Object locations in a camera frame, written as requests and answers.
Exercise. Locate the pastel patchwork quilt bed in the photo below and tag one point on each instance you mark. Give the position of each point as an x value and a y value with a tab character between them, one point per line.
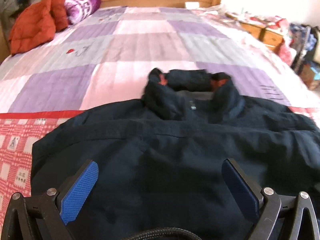
140	42

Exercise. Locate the cardboard box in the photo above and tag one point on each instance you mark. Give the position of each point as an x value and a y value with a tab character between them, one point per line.
311	76

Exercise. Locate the navy padded jacket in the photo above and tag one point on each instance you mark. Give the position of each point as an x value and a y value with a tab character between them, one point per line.
162	155

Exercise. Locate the pile of clothes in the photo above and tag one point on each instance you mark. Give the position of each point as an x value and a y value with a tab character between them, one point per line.
303	40

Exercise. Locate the orange down jacket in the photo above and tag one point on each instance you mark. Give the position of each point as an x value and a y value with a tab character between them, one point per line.
32	25

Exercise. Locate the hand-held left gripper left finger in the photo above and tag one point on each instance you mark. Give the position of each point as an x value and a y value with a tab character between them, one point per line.
77	195

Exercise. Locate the purple patterned pillow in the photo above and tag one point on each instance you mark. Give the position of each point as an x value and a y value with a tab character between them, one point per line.
80	6

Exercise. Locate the wooden bedside cabinet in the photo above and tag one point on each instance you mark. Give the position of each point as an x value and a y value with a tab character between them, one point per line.
250	28
272	38

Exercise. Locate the pile of small household clutter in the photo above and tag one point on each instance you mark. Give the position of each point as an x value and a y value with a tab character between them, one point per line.
262	20

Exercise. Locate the small white box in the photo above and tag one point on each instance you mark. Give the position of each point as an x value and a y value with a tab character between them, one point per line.
191	4

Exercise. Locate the pink bag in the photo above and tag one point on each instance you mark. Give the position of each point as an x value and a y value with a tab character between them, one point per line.
285	52

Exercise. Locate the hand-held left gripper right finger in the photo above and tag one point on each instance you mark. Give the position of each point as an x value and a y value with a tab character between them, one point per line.
241	190

